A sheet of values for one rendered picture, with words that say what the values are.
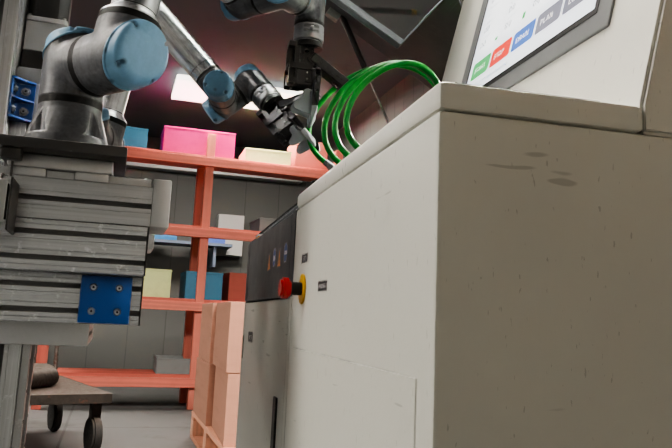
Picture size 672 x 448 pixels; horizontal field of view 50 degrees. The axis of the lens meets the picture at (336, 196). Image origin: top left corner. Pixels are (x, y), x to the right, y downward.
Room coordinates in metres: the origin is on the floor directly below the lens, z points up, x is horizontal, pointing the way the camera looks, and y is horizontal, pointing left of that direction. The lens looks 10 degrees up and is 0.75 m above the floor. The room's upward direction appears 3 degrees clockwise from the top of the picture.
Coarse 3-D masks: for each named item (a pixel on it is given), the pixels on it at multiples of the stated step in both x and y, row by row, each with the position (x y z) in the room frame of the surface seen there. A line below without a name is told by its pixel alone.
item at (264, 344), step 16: (256, 304) 1.78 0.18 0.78; (272, 304) 1.54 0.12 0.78; (288, 304) 1.37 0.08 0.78; (256, 320) 1.77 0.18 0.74; (272, 320) 1.53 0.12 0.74; (256, 336) 1.75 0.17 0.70; (272, 336) 1.52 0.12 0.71; (256, 352) 1.73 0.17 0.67; (272, 352) 1.51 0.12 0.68; (256, 368) 1.72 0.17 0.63; (272, 368) 1.50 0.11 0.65; (256, 384) 1.70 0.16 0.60; (272, 384) 1.49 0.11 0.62; (240, 400) 1.97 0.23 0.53; (256, 400) 1.69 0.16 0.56; (272, 400) 1.48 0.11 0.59; (240, 416) 1.95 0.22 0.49; (256, 416) 1.67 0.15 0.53; (272, 416) 1.44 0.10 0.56; (240, 432) 1.93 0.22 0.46; (256, 432) 1.66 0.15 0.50; (272, 432) 1.43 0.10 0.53
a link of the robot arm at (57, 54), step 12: (48, 36) 1.30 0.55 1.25; (60, 36) 1.28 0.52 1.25; (72, 36) 1.28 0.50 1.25; (48, 48) 1.29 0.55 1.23; (60, 48) 1.27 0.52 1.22; (72, 48) 1.25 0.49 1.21; (48, 60) 1.29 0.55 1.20; (60, 60) 1.26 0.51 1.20; (48, 72) 1.28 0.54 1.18; (60, 72) 1.27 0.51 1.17; (72, 72) 1.26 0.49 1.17; (48, 84) 1.28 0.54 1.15; (60, 84) 1.28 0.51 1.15; (72, 84) 1.28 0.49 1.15; (96, 96) 1.31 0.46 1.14
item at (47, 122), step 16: (48, 96) 1.28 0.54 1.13; (64, 96) 1.28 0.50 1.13; (80, 96) 1.29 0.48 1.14; (48, 112) 1.27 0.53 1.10; (64, 112) 1.27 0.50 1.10; (80, 112) 1.29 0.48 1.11; (96, 112) 1.32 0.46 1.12; (32, 128) 1.28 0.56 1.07; (48, 128) 1.26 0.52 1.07; (64, 128) 1.27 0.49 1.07; (80, 128) 1.28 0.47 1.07; (96, 128) 1.31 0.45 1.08
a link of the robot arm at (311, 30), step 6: (300, 24) 1.68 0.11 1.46; (306, 24) 1.67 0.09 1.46; (312, 24) 1.68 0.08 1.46; (318, 24) 1.68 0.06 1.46; (294, 30) 1.70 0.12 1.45; (300, 30) 1.68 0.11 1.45; (306, 30) 1.67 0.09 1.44; (312, 30) 1.68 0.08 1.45; (318, 30) 1.68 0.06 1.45; (294, 36) 1.69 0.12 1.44; (300, 36) 1.68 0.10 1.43; (306, 36) 1.67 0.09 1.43; (312, 36) 1.67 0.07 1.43; (318, 36) 1.68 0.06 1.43
